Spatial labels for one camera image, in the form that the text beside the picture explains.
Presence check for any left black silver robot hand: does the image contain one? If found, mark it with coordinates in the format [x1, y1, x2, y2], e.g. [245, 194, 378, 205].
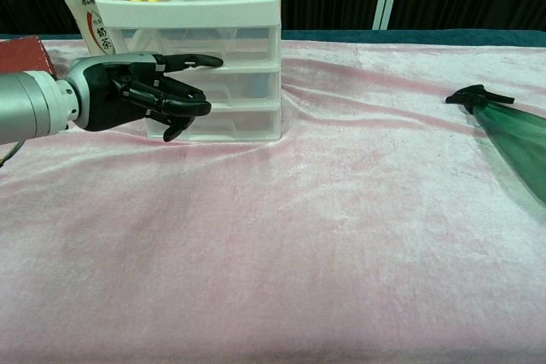
[63, 51, 224, 143]

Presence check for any clear plastic storage bin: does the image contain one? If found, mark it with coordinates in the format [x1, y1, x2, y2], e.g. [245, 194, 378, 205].
[105, 26, 282, 68]

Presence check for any white plastic drawer cabinet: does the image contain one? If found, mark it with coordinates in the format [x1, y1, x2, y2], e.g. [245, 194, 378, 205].
[94, 0, 283, 144]

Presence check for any red box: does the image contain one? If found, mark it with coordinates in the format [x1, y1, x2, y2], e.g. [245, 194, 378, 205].
[0, 35, 57, 80]

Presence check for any milk tea bottle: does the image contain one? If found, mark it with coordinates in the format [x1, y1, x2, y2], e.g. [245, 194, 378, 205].
[54, 0, 115, 58]

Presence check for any pink velvet cloth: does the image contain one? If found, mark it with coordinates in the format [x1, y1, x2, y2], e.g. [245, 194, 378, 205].
[0, 37, 546, 364]

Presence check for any teal table cover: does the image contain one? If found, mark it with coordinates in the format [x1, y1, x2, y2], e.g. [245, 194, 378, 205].
[0, 28, 546, 48]

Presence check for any green spray bottle black trigger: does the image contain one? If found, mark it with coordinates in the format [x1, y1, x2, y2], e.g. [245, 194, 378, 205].
[444, 84, 546, 208]

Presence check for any thin arm cable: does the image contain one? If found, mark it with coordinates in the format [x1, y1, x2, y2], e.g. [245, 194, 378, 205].
[0, 139, 23, 170]

